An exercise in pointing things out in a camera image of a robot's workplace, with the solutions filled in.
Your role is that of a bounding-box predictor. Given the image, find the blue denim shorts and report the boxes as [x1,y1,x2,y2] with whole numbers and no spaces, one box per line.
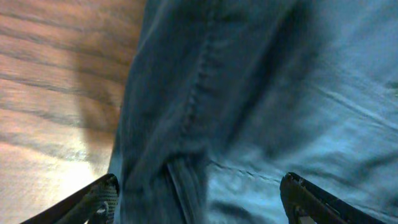
[109,0,397,223]

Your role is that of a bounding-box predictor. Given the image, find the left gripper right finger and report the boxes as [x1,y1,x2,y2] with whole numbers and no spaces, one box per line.
[280,172,385,224]

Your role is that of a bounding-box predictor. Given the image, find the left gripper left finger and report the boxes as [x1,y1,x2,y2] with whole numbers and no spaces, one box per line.
[21,174,119,224]

